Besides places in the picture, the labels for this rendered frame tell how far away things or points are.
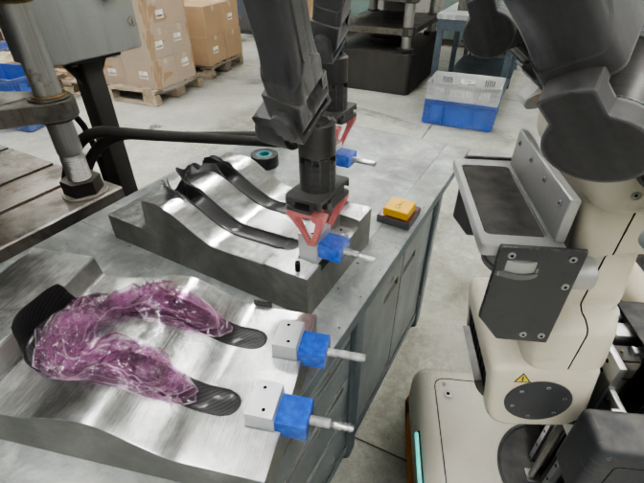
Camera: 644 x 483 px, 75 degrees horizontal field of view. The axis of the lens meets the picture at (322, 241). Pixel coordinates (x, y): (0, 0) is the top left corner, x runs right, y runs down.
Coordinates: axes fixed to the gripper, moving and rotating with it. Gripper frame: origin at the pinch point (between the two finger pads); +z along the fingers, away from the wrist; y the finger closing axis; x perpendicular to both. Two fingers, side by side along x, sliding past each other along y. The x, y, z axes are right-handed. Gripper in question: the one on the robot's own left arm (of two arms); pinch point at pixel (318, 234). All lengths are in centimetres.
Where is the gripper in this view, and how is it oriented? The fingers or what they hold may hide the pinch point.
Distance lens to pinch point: 71.5
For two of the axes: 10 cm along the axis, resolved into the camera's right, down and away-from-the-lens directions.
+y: -4.8, 5.0, -7.2
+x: 8.8, 2.6, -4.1
